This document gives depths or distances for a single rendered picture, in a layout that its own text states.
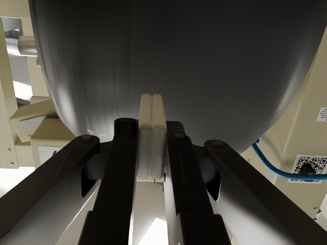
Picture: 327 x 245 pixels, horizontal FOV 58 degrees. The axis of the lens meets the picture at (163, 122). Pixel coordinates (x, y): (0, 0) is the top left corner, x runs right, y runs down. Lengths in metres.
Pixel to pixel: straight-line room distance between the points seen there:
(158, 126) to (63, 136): 0.79
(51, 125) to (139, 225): 4.01
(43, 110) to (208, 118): 0.78
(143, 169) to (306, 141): 0.52
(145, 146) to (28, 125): 0.95
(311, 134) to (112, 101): 0.44
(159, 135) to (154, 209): 5.00
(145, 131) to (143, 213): 4.92
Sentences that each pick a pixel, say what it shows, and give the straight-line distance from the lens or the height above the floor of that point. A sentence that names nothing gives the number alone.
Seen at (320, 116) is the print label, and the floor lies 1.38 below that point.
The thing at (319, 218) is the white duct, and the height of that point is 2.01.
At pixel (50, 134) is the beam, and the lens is 0.95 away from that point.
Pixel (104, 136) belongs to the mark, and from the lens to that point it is 0.37.
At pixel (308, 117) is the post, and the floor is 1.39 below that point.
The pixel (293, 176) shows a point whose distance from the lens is 0.66.
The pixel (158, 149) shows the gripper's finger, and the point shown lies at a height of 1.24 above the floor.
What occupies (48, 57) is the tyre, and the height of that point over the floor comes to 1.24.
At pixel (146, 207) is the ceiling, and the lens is 5.16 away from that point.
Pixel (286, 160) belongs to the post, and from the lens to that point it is 0.66.
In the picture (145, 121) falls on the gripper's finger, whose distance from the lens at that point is 0.16.
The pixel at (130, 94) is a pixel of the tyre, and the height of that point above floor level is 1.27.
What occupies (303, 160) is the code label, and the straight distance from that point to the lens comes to 0.68.
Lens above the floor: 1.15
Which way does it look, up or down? 29 degrees up
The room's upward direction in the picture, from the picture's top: 175 degrees counter-clockwise
